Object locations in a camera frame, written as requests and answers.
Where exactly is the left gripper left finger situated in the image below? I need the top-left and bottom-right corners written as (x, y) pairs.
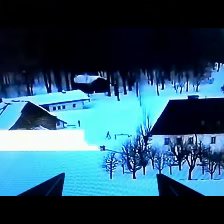
top-left (18, 172), bottom-right (66, 197)

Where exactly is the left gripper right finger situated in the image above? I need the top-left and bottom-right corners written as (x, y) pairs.
top-left (156, 173), bottom-right (205, 197)

